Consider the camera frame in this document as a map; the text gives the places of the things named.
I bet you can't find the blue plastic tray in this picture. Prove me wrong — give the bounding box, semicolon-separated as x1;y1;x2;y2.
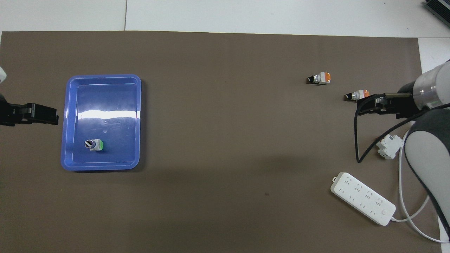
60;74;142;171

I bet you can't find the white power strip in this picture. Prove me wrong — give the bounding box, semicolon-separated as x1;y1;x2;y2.
330;171;397;226

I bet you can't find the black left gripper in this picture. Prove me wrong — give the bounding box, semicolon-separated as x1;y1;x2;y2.
0;94;58;126

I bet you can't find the white power cord with plug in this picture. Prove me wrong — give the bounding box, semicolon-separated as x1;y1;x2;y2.
390;130;450;244

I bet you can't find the orange selector switch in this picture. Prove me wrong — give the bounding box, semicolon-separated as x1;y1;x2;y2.
345;89;370;102
307;72;331;85

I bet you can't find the grey ribbed metal device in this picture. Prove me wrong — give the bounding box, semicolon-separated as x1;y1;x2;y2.
424;0;450;26

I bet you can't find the brown paper table mat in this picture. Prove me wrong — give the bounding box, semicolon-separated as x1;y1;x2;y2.
0;31;442;253

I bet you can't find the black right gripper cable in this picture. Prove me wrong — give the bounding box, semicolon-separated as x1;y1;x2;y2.
354;95;422;164

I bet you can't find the green selector switch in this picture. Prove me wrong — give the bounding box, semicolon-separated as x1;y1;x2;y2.
84;139;105;152

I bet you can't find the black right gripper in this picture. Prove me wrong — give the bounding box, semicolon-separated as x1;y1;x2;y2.
357;82;420;119

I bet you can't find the white circuit breaker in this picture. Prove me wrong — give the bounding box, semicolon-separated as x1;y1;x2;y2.
375;135;404;160

